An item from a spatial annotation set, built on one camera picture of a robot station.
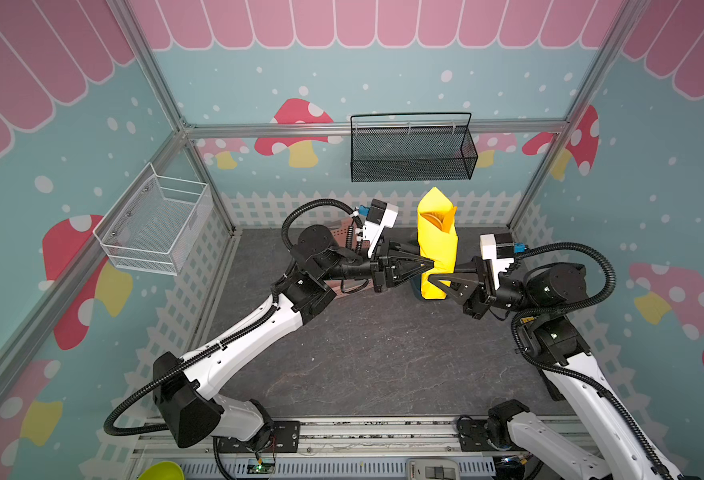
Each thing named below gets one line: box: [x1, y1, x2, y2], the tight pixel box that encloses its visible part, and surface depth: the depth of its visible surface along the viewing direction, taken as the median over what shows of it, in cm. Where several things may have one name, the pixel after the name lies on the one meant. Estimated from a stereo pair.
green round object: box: [138, 461, 185, 480], surface depth 70 cm
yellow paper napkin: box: [417, 186, 458, 299], surface depth 48 cm
